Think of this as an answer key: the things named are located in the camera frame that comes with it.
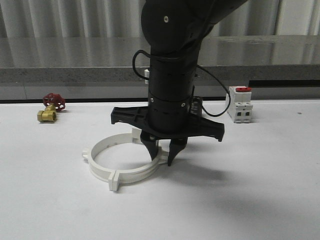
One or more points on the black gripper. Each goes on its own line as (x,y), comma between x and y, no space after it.
(167,120)

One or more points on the brass valve red handwheel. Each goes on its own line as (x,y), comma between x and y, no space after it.
(53,103)

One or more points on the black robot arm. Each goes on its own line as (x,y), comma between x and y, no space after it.
(174,29)

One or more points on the black cylindrical capacitor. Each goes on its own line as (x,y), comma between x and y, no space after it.
(196,106)

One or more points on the white half-ring pipe clamp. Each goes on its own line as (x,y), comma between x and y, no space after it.
(100,172)

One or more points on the grey stone countertop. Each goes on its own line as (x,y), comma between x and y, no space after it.
(263,61)

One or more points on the white circuit breaker red switch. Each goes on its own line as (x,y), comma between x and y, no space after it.
(240,109)

